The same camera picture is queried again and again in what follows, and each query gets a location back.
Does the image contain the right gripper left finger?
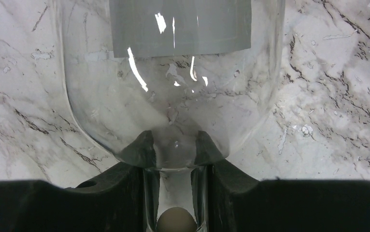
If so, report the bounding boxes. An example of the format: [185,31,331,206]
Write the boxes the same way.
[0,130,157,232]

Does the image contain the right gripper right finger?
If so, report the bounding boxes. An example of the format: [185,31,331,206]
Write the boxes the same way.
[196,131,370,232]

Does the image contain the clear bottle dark label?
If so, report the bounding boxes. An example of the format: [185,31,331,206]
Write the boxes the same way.
[53,0,285,232]

